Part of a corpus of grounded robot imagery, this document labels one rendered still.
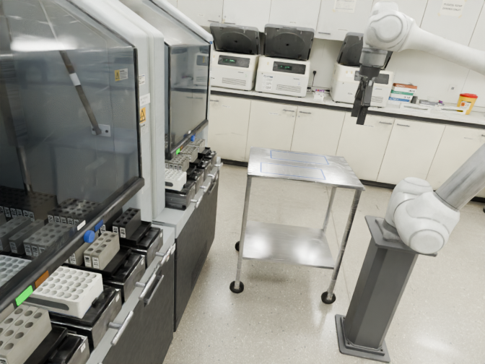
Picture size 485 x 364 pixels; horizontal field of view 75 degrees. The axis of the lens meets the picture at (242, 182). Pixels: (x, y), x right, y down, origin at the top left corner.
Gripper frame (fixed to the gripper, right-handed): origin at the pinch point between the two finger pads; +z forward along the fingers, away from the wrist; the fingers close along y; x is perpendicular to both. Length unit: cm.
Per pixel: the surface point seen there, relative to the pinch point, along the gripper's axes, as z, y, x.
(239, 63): 3, 221, 86
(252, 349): 120, -21, 27
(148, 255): 42, -56, 66
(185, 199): 42, -17, 66
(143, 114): 1, -37, 75
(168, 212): 47, -21, 72
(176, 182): 35, -15, 71
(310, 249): 92, 35, 0
